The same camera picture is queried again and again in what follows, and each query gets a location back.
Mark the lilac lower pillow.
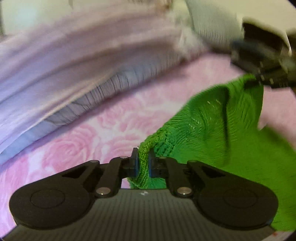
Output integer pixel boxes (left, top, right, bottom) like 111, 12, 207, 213
1, 55, 181, 164

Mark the pink rose blanket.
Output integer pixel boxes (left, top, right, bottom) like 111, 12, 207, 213
0, 54, 296, 235

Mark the green knitted sweater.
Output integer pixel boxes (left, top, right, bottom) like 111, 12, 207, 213
129, 74, 295, 231

